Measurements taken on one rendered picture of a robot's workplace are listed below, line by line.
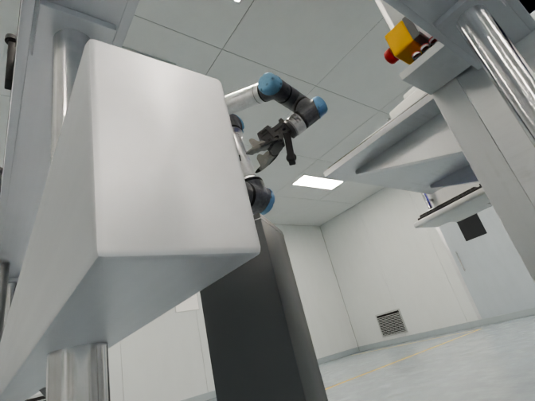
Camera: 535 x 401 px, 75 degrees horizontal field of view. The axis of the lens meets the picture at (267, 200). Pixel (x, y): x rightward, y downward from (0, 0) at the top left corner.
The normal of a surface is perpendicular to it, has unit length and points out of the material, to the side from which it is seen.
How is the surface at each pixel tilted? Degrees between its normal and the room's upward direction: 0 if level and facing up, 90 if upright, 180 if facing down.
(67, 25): 180
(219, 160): 90
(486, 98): 90
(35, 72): 180
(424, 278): 90
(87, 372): 90
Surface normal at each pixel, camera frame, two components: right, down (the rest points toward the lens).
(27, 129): 0.23, 0.89
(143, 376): 0.58, -0.45
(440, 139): -0.79, -0.07
